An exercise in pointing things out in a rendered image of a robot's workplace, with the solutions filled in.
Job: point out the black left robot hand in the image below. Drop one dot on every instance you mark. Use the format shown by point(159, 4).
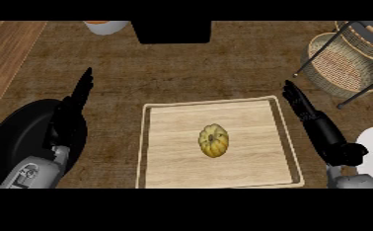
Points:
point(73, 110)

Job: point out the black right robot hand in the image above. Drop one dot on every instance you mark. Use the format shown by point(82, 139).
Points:
point(321, 128)

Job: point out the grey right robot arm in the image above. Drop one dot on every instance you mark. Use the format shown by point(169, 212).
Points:
point(347, 177)

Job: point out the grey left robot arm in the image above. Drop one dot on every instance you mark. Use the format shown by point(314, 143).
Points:
point(36, 170)

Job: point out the wicker tiered basket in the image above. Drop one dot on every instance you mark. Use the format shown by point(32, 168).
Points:
point(340, 60)

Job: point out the pale wooden tray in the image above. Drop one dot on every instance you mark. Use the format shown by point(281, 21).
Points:
point(219, 142)

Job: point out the yellow squash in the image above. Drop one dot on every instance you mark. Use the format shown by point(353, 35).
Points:
point(215, 140)

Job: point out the white round object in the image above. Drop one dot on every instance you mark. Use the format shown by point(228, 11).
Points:
point(367, 146)

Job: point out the black round pan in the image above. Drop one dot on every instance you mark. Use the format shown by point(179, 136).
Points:
point(29, 133)

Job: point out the white cup with orange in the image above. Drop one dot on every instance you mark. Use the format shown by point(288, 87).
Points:
point(106, 27)

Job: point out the black box appliance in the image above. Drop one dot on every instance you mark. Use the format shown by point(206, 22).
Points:
point(175, 31)

